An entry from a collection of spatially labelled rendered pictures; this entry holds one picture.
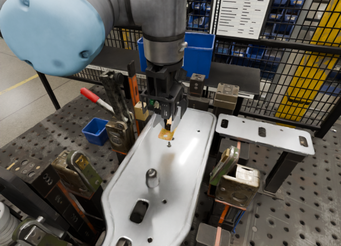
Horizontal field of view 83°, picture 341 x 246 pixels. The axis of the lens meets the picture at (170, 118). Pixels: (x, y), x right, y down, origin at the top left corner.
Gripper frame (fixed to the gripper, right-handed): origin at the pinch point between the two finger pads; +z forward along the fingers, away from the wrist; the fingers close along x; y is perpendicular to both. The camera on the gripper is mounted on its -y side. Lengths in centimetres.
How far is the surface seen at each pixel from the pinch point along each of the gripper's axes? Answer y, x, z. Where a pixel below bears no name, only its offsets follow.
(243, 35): -55, 14, -6
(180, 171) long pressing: 7.4, 5.8, 9.0
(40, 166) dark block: 22.9, -19.3, -3.1
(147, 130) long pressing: -3.3, -8.9, 9.1
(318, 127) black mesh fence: -54, 61, 34
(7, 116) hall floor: -56, -216, 111
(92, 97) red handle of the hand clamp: 0.6, -22.8, -3.8
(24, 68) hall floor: -148, -296, 113
